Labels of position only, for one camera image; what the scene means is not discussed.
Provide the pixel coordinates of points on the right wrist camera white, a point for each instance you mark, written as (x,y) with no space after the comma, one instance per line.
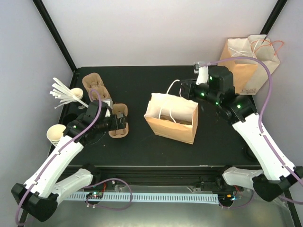
(202,71)

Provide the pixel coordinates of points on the cup holding straws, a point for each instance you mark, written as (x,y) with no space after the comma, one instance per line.
(78,92)

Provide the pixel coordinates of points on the stack of paper cups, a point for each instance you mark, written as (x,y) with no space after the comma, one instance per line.
(55,133)

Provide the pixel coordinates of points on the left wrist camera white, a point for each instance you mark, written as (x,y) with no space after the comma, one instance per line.
(107,104)

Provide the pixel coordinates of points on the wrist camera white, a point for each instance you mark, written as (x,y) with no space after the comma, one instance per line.
(107,104)
(202,71)

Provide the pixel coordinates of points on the light blue cable duct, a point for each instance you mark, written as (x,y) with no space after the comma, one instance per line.
(145,197)

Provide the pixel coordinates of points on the small brown paper bag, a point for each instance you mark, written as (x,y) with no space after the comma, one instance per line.
(172,117)

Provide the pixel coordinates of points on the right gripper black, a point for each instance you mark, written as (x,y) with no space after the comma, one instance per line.
(189,91)

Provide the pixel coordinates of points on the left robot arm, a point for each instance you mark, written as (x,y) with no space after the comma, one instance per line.
(41,194)

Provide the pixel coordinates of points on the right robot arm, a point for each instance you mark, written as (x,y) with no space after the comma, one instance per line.
(277,174)

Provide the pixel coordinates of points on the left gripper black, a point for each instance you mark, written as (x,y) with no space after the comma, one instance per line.
(122,123)

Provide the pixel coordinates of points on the large brown paper bag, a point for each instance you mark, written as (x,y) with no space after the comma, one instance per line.
(242,69)

